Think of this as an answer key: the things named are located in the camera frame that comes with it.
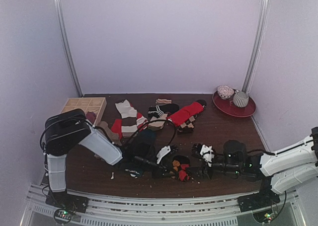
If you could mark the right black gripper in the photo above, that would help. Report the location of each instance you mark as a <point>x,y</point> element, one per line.
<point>203,166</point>

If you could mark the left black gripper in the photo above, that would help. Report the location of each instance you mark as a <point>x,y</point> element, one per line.
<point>160,173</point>

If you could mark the dark teal sock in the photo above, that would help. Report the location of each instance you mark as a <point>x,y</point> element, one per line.
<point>146,136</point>

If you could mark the argyle black red orange sock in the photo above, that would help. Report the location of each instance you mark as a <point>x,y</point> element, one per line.
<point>180,166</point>

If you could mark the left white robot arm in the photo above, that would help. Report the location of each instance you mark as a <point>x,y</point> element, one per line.
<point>65,131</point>

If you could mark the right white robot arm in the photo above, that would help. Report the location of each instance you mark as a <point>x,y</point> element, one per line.
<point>281,170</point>

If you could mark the tan brown sock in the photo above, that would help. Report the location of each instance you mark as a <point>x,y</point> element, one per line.
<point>103,127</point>

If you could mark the red white brown striped sock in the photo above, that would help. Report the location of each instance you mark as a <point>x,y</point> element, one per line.
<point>141,120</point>

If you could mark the beige brown striped sock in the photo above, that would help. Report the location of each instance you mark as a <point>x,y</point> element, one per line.
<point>125,109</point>

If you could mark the black white striped sock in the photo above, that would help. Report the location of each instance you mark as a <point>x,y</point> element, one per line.
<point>159,110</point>

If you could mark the argyle brown sock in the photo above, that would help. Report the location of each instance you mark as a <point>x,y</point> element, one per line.
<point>188,126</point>

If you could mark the red round tray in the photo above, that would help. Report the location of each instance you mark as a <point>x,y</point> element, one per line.
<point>227,106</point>

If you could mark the striped grey cup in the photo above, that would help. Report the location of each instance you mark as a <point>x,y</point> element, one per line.
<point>240,99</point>

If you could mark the maroon sock in box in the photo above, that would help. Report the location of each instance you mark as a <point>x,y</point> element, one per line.
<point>91,116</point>

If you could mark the wooden compartment box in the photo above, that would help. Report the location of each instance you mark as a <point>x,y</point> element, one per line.
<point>96,105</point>

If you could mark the white patterned bowl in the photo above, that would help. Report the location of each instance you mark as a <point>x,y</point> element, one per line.
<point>225,92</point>

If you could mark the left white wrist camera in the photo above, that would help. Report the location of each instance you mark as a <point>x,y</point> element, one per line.
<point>162,153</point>

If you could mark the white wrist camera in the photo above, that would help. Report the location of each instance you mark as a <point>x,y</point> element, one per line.
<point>207,154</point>
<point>162,153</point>

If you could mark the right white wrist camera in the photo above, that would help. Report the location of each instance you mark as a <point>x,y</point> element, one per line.
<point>207,154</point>

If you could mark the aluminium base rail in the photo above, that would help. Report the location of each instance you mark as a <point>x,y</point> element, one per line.
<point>105,210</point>

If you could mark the right aluminium corner post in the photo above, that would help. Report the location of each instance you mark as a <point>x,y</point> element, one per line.
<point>255,54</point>

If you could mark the aluminium corner post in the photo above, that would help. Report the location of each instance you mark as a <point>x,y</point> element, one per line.
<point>255,54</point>
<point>66,47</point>

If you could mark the left aluminium corner post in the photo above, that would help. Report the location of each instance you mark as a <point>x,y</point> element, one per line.
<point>66,47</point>

